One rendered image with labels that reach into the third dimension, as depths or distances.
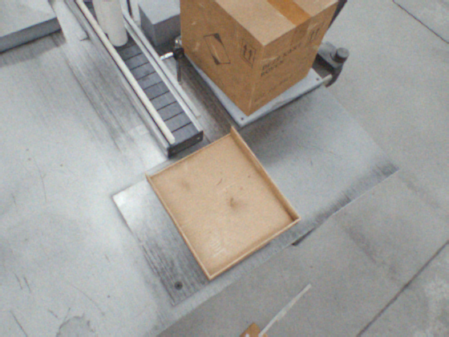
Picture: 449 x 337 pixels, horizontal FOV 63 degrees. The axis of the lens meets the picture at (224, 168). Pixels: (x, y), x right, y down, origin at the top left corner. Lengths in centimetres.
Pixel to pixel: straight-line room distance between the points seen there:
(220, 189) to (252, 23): 40
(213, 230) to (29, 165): 49
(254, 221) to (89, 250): 39
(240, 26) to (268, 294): 122
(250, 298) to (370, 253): 62
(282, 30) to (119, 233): 59
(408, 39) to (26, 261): 248
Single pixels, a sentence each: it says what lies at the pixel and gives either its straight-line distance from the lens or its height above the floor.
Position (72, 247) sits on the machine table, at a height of 83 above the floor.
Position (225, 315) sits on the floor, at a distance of 170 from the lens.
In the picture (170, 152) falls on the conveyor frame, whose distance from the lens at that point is 95.
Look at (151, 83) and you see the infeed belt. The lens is 104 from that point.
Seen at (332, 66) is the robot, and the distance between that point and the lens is 201.
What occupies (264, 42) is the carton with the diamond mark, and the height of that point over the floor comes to 112.
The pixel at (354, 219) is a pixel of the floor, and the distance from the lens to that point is 194.
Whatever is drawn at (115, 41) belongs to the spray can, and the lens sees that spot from 112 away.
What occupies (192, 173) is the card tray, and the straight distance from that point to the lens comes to 95.
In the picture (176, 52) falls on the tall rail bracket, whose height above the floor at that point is 97.
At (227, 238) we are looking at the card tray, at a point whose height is 83.
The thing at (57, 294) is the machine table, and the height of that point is 83.
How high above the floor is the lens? 169
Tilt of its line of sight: 64 degrees down
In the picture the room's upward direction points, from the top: 10 degrees clockwise
